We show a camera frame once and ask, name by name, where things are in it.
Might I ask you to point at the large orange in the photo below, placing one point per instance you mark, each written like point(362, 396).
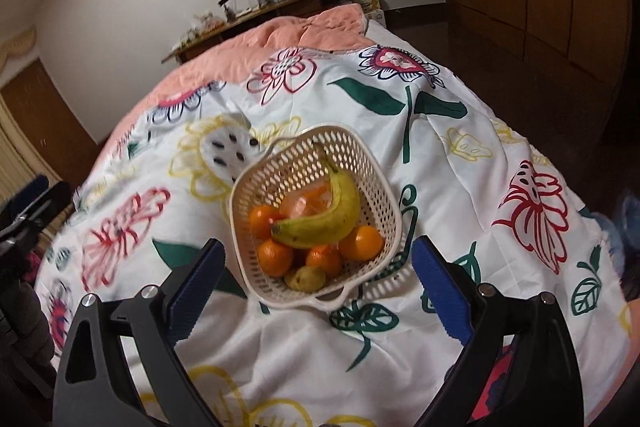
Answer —
point(261, 219)

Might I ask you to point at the mandarin orange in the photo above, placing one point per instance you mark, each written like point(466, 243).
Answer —
point(328, 258)

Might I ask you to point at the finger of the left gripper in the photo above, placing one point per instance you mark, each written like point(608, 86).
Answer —
point(40, 213)
point(12, 206)

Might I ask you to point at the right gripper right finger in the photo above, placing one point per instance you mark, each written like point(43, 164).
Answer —
point(450, 289)

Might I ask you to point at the bagged oranges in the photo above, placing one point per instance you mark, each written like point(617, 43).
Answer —
point(307, 201)

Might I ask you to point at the pink quilt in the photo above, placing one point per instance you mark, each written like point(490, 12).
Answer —
point(339, 29)

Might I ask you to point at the yellow banana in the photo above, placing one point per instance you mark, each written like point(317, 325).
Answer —
point(333, 224)

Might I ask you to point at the floral white duvet cover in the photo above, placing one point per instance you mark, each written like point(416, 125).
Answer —
point(553, 336)

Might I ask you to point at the beige curtain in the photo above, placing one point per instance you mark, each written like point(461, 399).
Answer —
point(20, 160)

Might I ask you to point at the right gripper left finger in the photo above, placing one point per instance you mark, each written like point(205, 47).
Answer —
point(188, 288)

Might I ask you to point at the wooden headboard shelf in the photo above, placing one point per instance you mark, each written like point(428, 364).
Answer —
point(211, 37)

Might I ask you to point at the orange in basket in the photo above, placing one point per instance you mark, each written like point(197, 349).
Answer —
point(362, 245)

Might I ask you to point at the small orange behind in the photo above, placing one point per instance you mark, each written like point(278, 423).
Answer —
point(274, 259)

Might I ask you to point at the small yellow-green lemon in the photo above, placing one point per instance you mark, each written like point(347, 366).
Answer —
point(306, 279)

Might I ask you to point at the white perforated plastic basket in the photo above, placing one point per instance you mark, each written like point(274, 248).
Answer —
point(290, 163)

